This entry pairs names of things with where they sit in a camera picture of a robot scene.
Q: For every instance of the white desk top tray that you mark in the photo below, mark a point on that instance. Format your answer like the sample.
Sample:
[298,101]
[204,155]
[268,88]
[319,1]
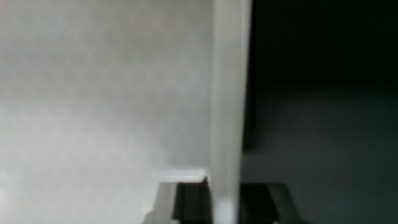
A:
[124,74]

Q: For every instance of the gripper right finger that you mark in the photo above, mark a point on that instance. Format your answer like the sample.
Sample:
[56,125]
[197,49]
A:
[268,205]

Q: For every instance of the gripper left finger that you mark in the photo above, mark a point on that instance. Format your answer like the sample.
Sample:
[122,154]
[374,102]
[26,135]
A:
[182,204]

